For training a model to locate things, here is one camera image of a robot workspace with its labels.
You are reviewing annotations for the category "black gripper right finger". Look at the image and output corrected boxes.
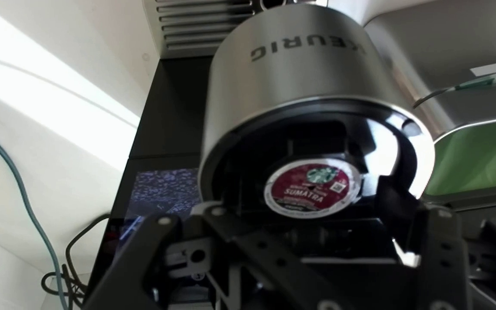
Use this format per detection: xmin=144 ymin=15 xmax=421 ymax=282
xmin=375 ymin=177 xmax=496 ymax=310

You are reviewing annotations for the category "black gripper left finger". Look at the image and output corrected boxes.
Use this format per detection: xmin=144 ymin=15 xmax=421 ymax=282
xmin=83 ymin=203 xmax=342 ymax=310

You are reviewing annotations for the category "maroon-lidded coffee pod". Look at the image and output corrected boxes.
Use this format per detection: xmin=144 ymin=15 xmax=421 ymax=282
xmin=263 ymin=159 xmax=366 ymax=220

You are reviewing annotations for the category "silver metal countertop bin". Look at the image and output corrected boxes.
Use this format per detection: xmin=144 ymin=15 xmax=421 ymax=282
xmin=362 ymin=0 xmax=496 ymax=230

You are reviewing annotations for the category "black silver Keurig coffeemaker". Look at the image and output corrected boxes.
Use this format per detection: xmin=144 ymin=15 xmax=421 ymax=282
xmin=83 ymin=0 xmax=438 ymax=310

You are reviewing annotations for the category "black power cable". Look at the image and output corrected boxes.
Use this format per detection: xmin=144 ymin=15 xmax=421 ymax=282
xmin=40 ymin=211 xmax=114 ymax=310

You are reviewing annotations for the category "blue cable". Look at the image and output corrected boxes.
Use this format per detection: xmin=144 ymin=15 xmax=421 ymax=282
xmin=0 ymin=116 xmax=73 ymax=310

